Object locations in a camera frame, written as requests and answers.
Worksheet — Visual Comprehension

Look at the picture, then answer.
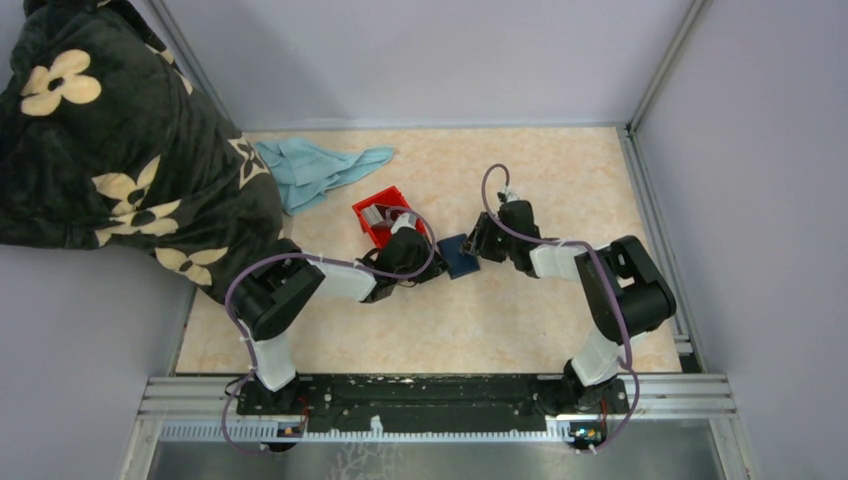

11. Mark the navy leather card holder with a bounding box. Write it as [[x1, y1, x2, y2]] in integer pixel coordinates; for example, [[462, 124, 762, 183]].
[[436, 234, 481, 280]]

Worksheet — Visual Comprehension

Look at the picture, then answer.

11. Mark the red plastic bin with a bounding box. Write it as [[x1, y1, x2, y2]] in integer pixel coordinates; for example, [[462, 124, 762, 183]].
[[352, 186, 413, 249]]

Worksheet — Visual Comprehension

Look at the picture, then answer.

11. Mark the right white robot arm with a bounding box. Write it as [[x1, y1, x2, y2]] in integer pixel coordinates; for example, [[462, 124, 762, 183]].
[[460, 200, 677, 412]]

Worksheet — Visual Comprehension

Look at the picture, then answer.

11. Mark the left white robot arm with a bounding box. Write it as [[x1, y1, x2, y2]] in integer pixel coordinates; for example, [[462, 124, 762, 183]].
[[225, 227, 449, 414]]

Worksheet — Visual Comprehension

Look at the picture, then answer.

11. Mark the cards stack in bin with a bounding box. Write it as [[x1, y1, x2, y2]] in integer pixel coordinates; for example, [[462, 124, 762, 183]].
[[361, 204, 393, 229]]

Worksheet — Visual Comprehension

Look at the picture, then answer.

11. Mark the light blue cloth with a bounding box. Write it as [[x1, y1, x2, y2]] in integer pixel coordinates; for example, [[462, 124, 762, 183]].
[[255, 137, 395, 216]]

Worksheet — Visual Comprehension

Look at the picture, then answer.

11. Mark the black floral fleece blanket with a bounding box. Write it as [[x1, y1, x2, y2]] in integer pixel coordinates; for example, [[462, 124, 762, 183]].
[[1, 1, 283, 301]]

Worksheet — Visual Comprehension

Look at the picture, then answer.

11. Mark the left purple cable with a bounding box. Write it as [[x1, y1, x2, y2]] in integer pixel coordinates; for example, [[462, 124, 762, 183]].
[[221, 206, 439, 457]]

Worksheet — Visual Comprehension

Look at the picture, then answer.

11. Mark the purple cable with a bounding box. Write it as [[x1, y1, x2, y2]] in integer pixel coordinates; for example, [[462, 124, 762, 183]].
[[480, 163, 641, 452], [221, 206, 439, 457]]

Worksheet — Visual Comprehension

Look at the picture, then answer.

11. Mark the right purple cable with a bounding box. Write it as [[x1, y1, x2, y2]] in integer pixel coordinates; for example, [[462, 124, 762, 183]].
[[480, 163, 641, 452]]

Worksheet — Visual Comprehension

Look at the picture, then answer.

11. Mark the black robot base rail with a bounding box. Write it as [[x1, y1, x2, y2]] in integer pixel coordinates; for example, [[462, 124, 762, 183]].
[[226, 373, 630, 450]]

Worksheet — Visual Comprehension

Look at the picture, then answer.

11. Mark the aluminium frame post right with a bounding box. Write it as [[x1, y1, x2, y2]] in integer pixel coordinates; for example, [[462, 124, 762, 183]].
[[627, 0, 713, 136]]

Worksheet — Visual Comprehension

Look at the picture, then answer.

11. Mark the aluminium frame post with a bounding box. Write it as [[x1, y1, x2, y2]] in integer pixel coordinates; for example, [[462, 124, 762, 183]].
[[145, 0, 240, 127], [627, 0, 713, 136]]

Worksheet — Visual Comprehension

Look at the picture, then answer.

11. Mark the aluminium frame post left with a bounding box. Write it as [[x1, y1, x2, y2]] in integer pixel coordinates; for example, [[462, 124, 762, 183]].
[[145, 0, 240, 127]]

